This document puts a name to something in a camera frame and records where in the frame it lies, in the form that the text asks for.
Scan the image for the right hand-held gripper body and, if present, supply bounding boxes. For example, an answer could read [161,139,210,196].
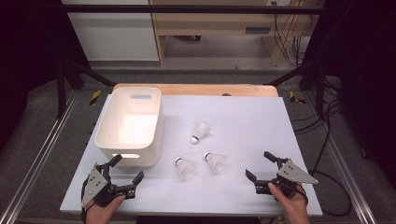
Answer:
[254,157,319,199]

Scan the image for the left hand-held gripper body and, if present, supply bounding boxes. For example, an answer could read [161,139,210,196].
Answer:
[81,163,137,208]

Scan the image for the white plastic bin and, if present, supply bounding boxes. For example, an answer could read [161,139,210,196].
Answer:
[94,86,164,168]

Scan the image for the white shuttlecock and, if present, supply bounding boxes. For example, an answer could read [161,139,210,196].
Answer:
[175,156,198,182]
[191,121,210,145]
[204,151,228,175]

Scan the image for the person's left hand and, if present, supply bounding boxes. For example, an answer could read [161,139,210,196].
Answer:
[85,195,126,224]

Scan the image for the person's right hand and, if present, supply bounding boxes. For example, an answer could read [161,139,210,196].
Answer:
[268,182,311,224]

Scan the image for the white foam board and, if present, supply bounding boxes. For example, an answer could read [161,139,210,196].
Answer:
[59,94,324,217]

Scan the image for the yellow black tape strip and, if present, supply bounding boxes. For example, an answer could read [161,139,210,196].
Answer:
[289,91,307,105]
[89,89,103,106]

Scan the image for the wooden table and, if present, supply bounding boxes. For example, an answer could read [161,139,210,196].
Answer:
[111,82,279,98]

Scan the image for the white cabinet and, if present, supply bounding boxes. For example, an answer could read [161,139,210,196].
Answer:
[61,0,160,63]

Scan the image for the black curtain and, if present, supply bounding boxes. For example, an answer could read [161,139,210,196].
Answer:
[306,0,396,181]
[0,0,92,150]

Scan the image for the light wooden desk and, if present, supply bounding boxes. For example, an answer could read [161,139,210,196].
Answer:
[148,0,326,67]

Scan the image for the right hand-held gripper cable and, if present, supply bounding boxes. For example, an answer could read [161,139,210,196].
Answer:
[295,183,310,206]

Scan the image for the hand-held gripper cable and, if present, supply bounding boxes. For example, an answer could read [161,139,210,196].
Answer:
[295,183,310,206]
[80,181,94,224]

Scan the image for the left hand-held gripper cable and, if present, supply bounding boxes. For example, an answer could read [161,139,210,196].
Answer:
[80,181,94,224]

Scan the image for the aluminium floor rail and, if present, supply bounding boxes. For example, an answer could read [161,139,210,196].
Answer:
[303,92,377,224]
[0,90,78,224]

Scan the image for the black looped floor cable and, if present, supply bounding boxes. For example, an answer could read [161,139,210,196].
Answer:
[309,169,354,217]

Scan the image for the black floor cable bundle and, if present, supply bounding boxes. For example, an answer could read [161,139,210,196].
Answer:
[292,77,344,175]

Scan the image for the black frame post with brace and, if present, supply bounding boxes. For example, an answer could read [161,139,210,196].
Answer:
[55,59,116,119]
[264,60,326,118]

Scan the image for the hanging black desk cables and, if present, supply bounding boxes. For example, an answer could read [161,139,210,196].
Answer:
[273,13,304,66]

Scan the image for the black horizontal frame bar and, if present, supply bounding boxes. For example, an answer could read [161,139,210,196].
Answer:
[59,4,328,15]

